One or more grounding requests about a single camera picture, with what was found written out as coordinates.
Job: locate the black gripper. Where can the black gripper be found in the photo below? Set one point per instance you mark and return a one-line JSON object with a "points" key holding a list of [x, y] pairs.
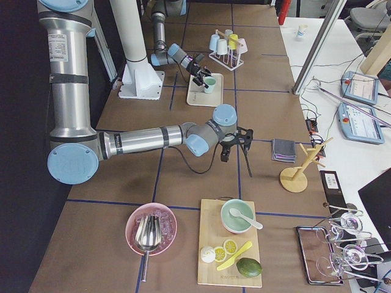
{"points": [[193, 69], [226, 144]]}

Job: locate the green plastic cup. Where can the green plastic cup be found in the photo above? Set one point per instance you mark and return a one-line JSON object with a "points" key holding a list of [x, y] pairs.
{"points": [[209, 83]]}

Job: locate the white plastic tray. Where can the white plastic tray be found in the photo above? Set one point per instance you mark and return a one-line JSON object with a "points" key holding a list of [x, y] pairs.
{"points": [[200, 96]]}

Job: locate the cream plastic cup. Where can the cream plastic cup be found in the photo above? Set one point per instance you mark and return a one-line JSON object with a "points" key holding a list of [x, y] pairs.
{"points": [[222, 47]]}

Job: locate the blue plastic cup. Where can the blue plastic cup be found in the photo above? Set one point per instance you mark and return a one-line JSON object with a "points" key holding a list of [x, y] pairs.
{"points": [[213, 42]]}

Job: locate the yellow plastic cup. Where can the yellow plastic cup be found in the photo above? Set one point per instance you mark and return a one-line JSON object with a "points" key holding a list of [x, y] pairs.
{"points": [[232, 41]]}

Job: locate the pink plastic cup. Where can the pink plastic cup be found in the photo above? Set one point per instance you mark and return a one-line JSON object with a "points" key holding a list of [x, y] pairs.
{"points": [[242, 47]]}

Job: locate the grey plastic cup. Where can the grey plastic cup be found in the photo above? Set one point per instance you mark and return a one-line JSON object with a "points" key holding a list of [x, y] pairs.
{"points": [[227, 33]]}

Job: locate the paper cup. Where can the paper cup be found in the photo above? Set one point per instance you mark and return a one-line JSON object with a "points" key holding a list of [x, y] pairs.
{"points": [[302, 29]]}

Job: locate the white spoon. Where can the white spoon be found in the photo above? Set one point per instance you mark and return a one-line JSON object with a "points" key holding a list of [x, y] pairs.
{"points": [[237, 213]]}

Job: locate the folded grey cloth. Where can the folded grey cloth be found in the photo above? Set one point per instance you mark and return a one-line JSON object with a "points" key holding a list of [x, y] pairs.
{"points": [[283, 150]]}

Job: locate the green bowl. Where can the green bowl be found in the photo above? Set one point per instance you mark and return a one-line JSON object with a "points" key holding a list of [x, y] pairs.
{"points": [[236, 224]]}

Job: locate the wooden mug tree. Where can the wooden mug tree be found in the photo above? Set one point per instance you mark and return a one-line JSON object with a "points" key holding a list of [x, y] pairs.
{"points": [[293, 179]]}

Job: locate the wooden cutting board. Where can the wooden cutting board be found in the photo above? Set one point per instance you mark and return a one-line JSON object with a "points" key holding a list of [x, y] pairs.
{"points": [[212, 233]]}

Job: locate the pink bowl with ice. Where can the pink bowl with ice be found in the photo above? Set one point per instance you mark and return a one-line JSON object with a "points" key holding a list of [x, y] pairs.
{"points": [[168, 224]]}

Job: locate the lemon slice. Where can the lemon slice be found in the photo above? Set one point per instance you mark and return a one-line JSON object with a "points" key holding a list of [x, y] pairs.
{"points": [[220, 254], [230, 246]]}

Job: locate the yellow plastic knife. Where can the yellow plastic knife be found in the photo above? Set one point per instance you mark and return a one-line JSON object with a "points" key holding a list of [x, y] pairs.
{"points": [[231, 260]]}

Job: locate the metal ice scoop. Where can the metal ice scoop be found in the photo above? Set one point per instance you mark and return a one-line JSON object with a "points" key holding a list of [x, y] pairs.
{"points": [[148, 237]]}

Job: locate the red cylinder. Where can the red cylinder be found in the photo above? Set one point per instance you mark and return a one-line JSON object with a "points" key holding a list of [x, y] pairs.
{"points": [[283, 8]]}

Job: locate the white reacher grabber stick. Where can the white reacher grabber stick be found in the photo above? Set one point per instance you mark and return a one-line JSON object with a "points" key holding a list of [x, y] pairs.
{"points": [[386, 124]]}

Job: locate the avocado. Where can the avocado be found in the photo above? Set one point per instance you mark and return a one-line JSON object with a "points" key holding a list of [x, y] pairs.
{"points": [[249, 267]]}

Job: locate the black power box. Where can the black power box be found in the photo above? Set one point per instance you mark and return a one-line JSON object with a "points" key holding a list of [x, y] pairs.
{"points": [[332, 188]]}

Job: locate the near teach pendant tablet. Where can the near teach pendant tablet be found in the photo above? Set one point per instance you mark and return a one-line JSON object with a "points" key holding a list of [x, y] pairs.
{"points": [[358, 127]]}

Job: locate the teach pendant tablet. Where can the teach pendant tablet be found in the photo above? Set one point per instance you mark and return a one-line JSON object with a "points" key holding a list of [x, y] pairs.
{"points": [[360, 87], [358, 127]]}

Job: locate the wine glass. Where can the wine glass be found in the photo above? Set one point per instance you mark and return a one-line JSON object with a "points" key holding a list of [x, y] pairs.
{"points": [[345, 226], [352, 258]]}

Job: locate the far teach pendant tablet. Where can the far teach pendant tablet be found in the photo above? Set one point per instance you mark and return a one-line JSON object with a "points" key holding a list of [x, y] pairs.
{"points": [[360, 87]]}

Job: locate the black monitor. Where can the black monitor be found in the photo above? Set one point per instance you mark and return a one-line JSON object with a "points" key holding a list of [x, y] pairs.
{"points": [[375, 197]]}

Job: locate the grey office chair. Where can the grey office chair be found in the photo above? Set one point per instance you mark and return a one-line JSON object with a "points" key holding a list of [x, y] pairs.
{"points": [[370, 21]]}

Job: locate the white wire cup rack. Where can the white wire cup rack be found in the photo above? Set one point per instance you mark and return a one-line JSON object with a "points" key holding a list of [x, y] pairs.
{"points": [[231, 61]]}

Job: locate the aluminium frame post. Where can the aluminium frame post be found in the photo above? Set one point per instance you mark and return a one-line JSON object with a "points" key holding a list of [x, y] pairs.
{"points": [[326, 27]]}

